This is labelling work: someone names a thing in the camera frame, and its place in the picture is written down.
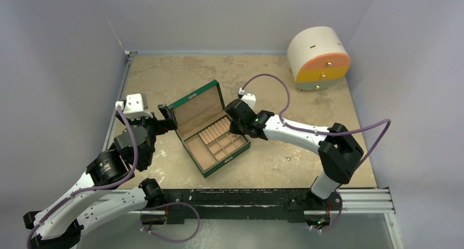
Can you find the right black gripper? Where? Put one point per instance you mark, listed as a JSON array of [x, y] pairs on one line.
[[236, 120]]

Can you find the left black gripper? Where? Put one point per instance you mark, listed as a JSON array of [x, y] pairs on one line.
[[167, 113]]

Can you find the green jewelry box with lid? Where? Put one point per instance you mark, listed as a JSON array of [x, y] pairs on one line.
[[198, 110]]

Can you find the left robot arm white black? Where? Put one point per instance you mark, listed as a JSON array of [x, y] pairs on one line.
[[61, 225]]

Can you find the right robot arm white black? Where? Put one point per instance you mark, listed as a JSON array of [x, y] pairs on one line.
[[338, 151]]

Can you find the round drawer cabinet cream orange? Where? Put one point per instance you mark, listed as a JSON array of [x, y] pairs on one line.
[[317, 58]]

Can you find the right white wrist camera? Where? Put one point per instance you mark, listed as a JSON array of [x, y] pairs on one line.
[[248, 98]]

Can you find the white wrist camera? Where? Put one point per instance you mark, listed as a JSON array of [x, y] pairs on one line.
[[248, 98], [135, 105]]

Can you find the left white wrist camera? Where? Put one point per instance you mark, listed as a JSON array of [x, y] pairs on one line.
[[135, 105]]

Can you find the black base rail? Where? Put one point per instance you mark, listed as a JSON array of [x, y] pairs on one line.
[[294, 205]]

